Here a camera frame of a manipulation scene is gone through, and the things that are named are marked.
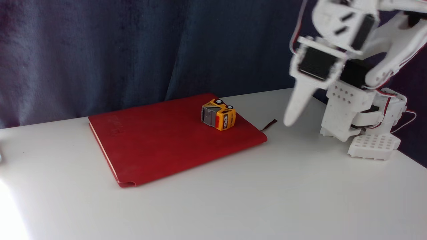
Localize yellow toy truck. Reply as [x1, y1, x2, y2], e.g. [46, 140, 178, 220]
[201, 98, 237, 131]

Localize red notebook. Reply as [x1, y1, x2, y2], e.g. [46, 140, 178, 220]
[88, 93, 268, 188]

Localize dark red bookmark ribbon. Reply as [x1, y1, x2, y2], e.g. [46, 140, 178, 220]
[260, 119, 278, 132]

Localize dark blue curtain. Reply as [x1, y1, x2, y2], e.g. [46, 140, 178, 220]
[0, 0, 427, 169]

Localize red white black servo cable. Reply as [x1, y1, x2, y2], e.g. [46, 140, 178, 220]
[289, 0, 308, 56]

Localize thin white cable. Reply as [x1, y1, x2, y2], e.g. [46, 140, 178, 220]
[390, 109, 417, 134]

